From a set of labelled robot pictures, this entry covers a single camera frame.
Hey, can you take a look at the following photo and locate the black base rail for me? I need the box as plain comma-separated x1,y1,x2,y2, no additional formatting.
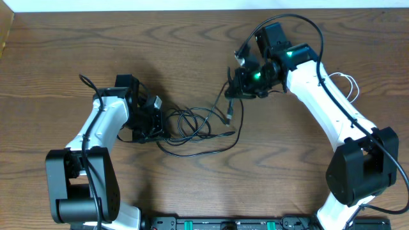
140,216,392,230

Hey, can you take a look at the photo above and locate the right camera cable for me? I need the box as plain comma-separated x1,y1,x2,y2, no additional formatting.
239,13,409,229

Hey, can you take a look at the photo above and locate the cardboard box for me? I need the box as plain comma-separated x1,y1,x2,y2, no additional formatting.
0,0,15,57

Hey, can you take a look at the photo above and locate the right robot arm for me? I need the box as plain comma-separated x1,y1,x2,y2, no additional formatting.
225,23,400,229

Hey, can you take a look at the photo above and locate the left camera cable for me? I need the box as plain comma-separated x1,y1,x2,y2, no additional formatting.
78,73,106,230

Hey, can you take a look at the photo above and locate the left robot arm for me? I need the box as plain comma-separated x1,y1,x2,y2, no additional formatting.
45,74,170,229

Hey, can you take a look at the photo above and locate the camera cable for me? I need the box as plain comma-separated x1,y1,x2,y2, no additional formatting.
78,73,106,230
239,13,409,229

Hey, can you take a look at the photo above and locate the white USB cable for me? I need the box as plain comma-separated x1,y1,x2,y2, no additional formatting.
328,72,360,104

